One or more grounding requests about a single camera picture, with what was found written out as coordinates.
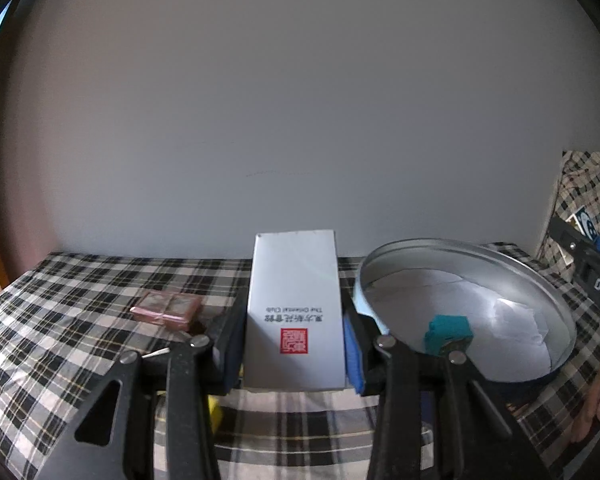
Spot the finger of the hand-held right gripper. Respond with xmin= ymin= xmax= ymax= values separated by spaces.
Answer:
xmin=551 ymin=214 xmax=600 ymax=263

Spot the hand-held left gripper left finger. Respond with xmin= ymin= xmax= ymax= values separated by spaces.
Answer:
xmin=32 ymin=287 xmax=251 ymax=480

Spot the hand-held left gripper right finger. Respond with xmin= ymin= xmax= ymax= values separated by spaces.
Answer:
xmin=342 ymin=305 xmax=566 ymax=480

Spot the white rectangular box red stamp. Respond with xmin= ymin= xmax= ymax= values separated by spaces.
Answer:
xmin=241 ymin=230 xmax=347 ymax=392

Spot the round metal tin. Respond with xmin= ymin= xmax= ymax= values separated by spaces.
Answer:
xmin=352 ymin=238 xmax=578 ymax=401

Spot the plaid pillow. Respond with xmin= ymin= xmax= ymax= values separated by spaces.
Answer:
xmin=535 ymin=150 xmax=600 ymax=281

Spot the small pink brown box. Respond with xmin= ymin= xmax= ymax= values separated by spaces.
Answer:
xmin=130 ymin=291 xmax=203 ymax=332

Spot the white paper lining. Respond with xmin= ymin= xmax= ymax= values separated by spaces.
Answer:
xmin=365 ymin=267 xmax=553 ymax=383

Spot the teal toy block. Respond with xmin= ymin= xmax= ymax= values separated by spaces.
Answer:
xmin=424 ymin=314 xmax=473 ymax=358

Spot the black white plaid blanket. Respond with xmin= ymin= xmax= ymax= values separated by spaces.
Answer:
xmin=0 ymin=242 xmax=600 ymax=480

